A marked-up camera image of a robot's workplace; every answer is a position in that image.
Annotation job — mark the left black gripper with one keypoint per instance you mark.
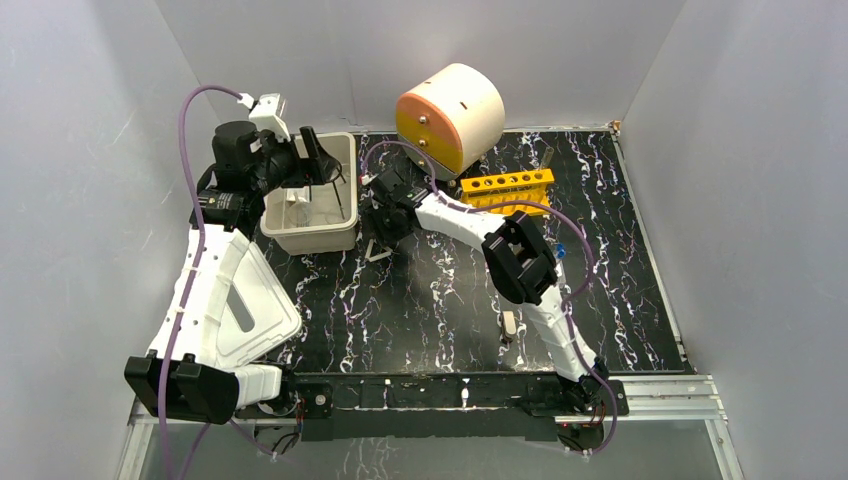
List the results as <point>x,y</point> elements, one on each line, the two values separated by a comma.
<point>308,158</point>

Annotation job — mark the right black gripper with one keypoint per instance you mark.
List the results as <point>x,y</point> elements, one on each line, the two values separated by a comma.
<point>373,216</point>

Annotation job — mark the black ring clamp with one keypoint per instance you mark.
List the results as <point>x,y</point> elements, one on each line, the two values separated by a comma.
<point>338,192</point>

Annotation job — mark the white clay triangle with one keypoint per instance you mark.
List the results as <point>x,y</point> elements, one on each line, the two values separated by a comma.
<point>376,252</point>

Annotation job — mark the clear plastic funnel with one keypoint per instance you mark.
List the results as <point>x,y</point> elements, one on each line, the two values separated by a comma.
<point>305,215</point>

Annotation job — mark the white bin lid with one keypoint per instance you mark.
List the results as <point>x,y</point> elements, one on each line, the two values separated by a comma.
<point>237,310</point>

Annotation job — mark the glass test tube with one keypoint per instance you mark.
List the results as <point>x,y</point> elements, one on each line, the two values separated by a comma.
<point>546,158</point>

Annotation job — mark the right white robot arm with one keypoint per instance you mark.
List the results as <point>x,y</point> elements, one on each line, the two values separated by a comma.
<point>521,266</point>

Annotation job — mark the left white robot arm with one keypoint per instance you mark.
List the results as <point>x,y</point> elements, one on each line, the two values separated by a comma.
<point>229,197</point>

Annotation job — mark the cream plastic bin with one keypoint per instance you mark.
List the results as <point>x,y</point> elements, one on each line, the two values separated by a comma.
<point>337,234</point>

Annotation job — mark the cylindrical drawer cabinet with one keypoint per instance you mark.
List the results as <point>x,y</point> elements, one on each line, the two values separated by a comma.
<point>455,116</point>

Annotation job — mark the yellow test tube rack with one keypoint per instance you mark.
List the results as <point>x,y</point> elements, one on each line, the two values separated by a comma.
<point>530,186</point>

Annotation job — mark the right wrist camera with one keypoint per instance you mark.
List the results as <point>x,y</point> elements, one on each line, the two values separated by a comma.
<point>366,179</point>

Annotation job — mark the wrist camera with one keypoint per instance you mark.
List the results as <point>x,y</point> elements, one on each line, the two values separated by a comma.
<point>266,113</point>
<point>366,179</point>

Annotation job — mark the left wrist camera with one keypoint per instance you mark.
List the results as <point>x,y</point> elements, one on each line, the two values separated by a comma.
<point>266,113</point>

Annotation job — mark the black base frame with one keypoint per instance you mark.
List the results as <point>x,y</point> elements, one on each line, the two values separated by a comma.
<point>532,406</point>

